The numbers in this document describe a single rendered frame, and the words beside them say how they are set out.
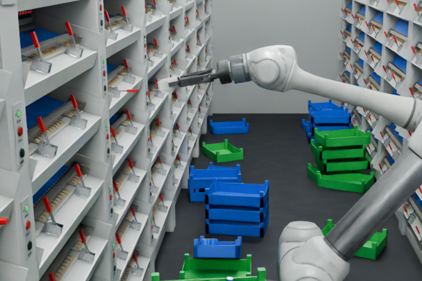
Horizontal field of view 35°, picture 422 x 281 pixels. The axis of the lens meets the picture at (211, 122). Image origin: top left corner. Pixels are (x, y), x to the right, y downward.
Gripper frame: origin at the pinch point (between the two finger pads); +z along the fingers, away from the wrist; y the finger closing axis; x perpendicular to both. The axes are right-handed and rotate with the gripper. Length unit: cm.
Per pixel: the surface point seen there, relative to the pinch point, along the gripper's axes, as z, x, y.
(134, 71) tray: 19.4, 0.9, 42.2
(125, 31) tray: 15.1, 17.9, 24.4
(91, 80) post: 16.7, 9.2, -27.4
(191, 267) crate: 21, -94, 67
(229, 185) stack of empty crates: 3, -80, 129
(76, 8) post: 15.9, 29.8, -27.3
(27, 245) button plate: 18, -12, -94
